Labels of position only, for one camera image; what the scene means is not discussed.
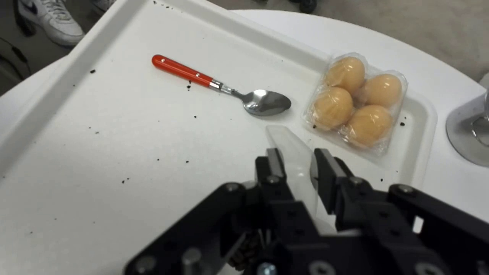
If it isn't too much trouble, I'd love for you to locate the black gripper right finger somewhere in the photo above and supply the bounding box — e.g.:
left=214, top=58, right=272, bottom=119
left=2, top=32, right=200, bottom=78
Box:
left=309, top=146, right=390, bottom=234

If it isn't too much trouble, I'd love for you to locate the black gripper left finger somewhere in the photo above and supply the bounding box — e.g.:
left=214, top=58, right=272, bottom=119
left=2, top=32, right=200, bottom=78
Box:
left=254, top=146, right=309, bottom=232

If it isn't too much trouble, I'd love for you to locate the tan egg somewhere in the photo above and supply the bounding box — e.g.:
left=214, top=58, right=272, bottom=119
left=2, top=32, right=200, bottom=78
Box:
left=362, top=73, right=403, bottom=110
left=310, top=85, right=356, bottom=131
left=326, top=55, right=368, bottom=96
left=347, top=104, right=394, bottom=150

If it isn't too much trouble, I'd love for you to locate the clear plastic egg pack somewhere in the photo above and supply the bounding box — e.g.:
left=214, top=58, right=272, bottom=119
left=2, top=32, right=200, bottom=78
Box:
left=304, top=52, right=410, bottom=157

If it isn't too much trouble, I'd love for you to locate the white plastic tray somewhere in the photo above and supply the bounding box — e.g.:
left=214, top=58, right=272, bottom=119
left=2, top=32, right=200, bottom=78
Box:
left=0, top=0, right=440, bottom=275

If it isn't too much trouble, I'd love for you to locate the white sneaker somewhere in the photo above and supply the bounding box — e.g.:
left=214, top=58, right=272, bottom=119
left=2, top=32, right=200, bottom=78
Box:
left=17, top=0, right=86, bottom=49

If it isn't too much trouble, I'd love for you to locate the red handled steel spoon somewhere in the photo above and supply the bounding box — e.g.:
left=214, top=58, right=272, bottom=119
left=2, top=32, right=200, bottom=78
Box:
left=150, top=53, right=293, bottom=117

